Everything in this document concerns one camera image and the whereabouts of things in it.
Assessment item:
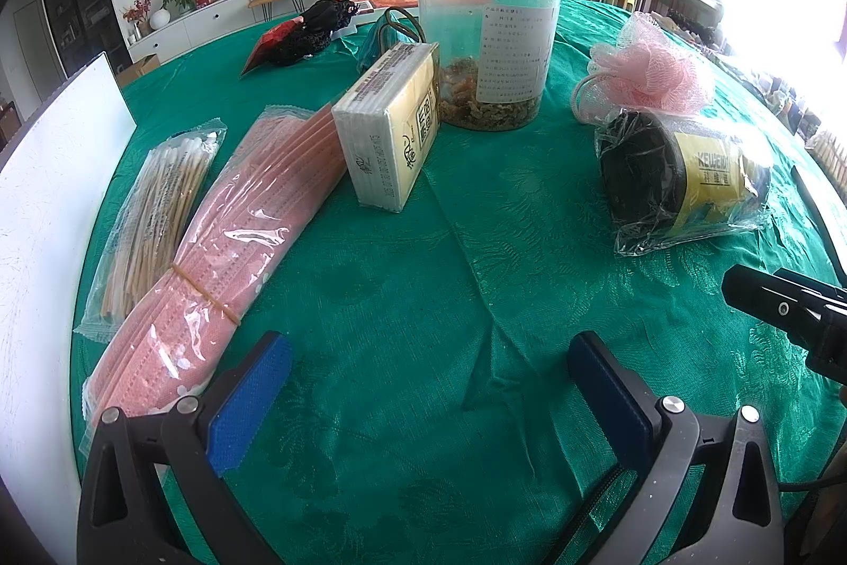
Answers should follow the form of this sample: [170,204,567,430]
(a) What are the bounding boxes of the red flowers in white vase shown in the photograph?
[121,0,173,40]

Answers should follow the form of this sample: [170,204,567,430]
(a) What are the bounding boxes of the white television cabinet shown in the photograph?
[125,0,415,64]

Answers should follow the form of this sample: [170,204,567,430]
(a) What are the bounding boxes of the clear jar with black lid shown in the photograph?
[414,0,569,130]

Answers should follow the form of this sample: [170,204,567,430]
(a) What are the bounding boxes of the red packet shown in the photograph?
[239,18,307,77]

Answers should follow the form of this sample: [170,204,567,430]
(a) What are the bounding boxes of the white board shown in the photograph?
[0,52,137,487]

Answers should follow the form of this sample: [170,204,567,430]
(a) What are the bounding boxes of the green patterned tablecloth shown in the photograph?
[69,0,847,565]

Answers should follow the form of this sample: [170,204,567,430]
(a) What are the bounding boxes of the black mesh loofah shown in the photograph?
[270,0,362,71]

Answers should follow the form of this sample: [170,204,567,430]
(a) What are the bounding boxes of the black bag roll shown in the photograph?
[594,110,777,259]

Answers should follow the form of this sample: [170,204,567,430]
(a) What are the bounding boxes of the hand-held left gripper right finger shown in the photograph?
[548,330,790,565]

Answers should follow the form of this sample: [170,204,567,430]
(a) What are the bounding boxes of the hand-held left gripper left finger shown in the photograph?
[76,330,293,565]

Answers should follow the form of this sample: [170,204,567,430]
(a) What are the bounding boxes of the black cable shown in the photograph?
[774,468,847,495]

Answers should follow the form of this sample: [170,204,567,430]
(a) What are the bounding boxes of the cotton swab packet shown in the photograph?
[73,118,227,336]

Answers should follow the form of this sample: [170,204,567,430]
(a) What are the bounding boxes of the pink face mask bundle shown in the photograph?
[80,103,349,455]

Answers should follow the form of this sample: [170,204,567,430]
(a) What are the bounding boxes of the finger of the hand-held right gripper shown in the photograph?
[721,264,847,386]

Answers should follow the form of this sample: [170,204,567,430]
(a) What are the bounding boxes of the cardboard box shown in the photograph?
[118,53,161,88]

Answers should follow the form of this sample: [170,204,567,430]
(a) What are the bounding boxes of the teal cloth bag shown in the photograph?
[357,7,426,76]

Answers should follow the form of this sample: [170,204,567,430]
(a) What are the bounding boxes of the yellow tissue pack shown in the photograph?
[331,42,442,213]

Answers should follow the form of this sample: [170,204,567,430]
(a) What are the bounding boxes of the pink bath loofah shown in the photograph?
[571,11,717,127]

